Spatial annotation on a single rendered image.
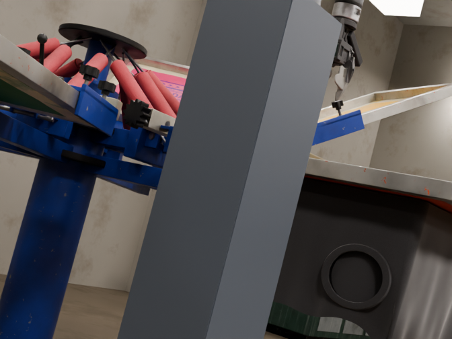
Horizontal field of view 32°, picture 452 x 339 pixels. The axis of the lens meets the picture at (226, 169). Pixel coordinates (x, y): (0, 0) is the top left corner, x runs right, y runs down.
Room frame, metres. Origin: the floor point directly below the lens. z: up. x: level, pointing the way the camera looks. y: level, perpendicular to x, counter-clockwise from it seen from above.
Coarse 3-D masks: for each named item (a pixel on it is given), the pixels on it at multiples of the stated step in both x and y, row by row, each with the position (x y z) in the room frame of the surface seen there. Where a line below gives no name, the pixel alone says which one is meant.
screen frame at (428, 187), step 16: (320, 160) 1.77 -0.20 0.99; (320, 176) 1.77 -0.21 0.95; (336, 176) 1.74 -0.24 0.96; (352, 176) 1.72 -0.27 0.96; (368, 176) 1.69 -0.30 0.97; (384, 176) 1.67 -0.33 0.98; (400, 176) 1.65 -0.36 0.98; (416, 176) 1.63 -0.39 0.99; (400, 192) 1.68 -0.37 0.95; (416, 192) 1.62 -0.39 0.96; (432, 192) 1.60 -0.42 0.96; (448, 192) 1.58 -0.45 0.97
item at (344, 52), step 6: (336, 18) 2.05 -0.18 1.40; (342, 24) 2.05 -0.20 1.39; (348, 24) 2.05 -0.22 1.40; (354, 24) 2.07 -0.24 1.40; (342, 30) 2.06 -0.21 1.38; (348, 30) 2.09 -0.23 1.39; (342, 36) 2.07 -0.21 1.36; (342, 42) 2.04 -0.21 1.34; (336, 48) 2.04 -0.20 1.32; (342, 48) 2.05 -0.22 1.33; (348, 48) 2.07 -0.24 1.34; (336, 54) 2.04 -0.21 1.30; (342, 54) 2.06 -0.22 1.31; (348, 54) 2.08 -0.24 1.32; (336, 60) 2.05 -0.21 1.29; (342, 60) 2.06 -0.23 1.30; (348, 60) 2.08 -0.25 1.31
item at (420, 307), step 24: (432, 216) 1.72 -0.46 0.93; (408, 240) 1.69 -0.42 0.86; (432, 240) 1.75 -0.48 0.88; (408, 264) 1.69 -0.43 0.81; (432, 264) 1.78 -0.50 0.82; (408, 288) 1.71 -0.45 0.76; (432, 288) 1.81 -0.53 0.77; (408, 312) 1.73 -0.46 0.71; (432, 312) 1.85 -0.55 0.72; (408, 336) 1.77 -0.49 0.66; (432, 336) 1.88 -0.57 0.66
